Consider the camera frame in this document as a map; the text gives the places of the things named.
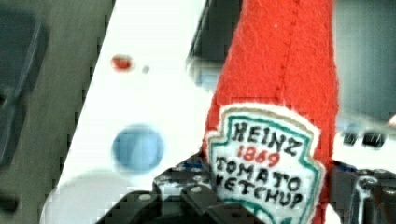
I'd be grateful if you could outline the pale purple round plate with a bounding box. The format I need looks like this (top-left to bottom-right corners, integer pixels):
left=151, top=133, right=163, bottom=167
left=39, top=170, right=152, bottom=224

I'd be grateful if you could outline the red felt ketchup bottle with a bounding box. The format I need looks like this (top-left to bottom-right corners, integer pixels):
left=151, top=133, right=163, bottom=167
left=202, top=0, right=340, bottom=224

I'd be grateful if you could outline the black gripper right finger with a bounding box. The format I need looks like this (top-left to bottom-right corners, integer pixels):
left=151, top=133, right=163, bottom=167
left=329, top=161, right=396, bottom=224

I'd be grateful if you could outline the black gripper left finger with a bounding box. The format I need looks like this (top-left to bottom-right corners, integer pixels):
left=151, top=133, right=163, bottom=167
left=96, top=155, right=265, bottom=224

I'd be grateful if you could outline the red toy strawberry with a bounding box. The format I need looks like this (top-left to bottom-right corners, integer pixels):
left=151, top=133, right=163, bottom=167
left=111, top=55, right=134, bottom=72

